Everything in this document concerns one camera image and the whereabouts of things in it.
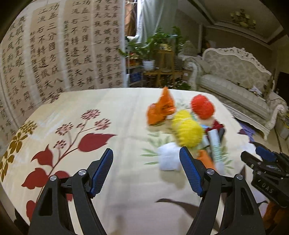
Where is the orange foam roll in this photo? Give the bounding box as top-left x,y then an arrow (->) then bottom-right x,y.
197,150 -> 216,170

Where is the black cylindrical tube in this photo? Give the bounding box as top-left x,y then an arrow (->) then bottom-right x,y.
218,127 -> 225,142

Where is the white toothpaste tube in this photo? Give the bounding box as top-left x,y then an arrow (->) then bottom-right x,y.
207,129 -> 225,175

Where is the white paper ball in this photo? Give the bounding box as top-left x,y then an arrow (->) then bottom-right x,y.
157,142 -> 181,171

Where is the dark red wrapper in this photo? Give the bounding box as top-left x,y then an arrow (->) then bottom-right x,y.
205,120 -> 224,133

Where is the yellow foam fruit net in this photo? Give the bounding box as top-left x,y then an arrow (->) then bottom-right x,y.
171,110 -> 204,148

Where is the orange plastic bag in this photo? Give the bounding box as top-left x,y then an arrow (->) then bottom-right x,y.
146,87 -> 176,125

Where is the purple cloth on floor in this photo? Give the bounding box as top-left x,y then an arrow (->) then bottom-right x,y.
238,122 -> 255,142

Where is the black television screen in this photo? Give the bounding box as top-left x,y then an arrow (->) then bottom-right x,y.
275,72 -> 289,103

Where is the ornate white sofa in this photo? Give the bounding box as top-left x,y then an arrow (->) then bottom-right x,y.
183,47 -> 288,140

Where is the floral cream tablecloth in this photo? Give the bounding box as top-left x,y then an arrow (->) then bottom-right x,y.
0,87 -> 269,235

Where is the small floor potted plant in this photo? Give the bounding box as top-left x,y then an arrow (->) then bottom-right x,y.
168,80 -> 191,91

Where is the ornate white armchair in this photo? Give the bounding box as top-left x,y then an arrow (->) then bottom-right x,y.
179,40 -> 198,56

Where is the wooden plant stand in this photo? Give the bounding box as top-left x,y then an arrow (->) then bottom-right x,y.
142,50 -> 183,89

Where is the gold ceiling chandelier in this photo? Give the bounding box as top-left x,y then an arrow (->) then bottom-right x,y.
230,9 -> 256,29

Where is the tall dark green plant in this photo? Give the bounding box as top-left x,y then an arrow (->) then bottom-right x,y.
171,26 -> 186,70

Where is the white potted green plant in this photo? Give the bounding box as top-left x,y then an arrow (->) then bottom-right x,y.
118,28 -> 171,71

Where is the grey green curtain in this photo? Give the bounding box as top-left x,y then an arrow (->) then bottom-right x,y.
134,0 -> 178,43

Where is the calligraphy wall scroll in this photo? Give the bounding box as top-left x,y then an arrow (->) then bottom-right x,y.
1,0 -> 126,152

